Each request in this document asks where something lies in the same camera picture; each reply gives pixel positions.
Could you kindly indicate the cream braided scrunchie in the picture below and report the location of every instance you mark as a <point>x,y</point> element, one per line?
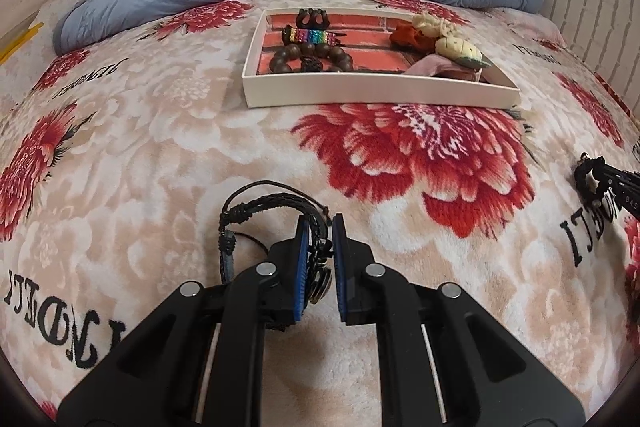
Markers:
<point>432,26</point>

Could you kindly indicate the tray with brick pattern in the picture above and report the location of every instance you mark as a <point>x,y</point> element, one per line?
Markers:
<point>378,72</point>

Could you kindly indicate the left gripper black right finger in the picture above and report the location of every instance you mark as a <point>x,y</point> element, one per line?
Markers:
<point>443,359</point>

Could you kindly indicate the rainbow rhinestone fish hair clip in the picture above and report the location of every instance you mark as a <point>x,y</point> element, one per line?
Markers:
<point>292,34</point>

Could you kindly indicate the small black claw hair clip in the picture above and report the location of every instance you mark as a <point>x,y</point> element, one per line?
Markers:
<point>314,19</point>

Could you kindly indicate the pink fabric scrunchie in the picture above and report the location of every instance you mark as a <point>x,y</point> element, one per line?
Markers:
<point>435,65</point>

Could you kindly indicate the person's right hand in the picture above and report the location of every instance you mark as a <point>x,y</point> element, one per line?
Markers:
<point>634,281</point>

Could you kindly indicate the cream shell hair clip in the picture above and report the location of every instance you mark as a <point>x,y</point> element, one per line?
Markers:
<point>461,52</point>

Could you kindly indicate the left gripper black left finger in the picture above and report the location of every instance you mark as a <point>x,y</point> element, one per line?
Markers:
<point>196,360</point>

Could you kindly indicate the floral plush bed blanket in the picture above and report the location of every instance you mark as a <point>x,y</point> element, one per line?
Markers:
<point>116,160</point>

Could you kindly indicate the red fabric scrunchie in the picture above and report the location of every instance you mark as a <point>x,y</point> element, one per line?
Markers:
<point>408,38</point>

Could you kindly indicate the yellow strip beside bed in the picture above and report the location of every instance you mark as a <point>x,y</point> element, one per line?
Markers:
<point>18,42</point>

